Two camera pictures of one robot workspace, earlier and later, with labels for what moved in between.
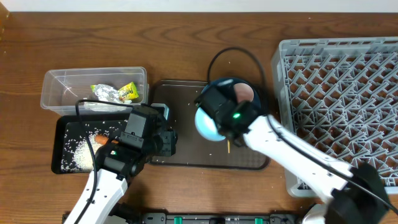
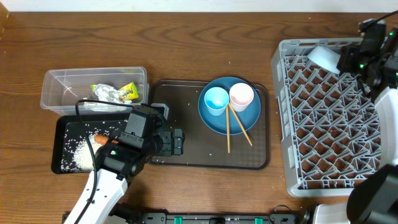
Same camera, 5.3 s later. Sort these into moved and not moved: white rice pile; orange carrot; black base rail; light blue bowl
Moved: light blue bowl
Not moved: white rice pile; black base rail; orange carrot
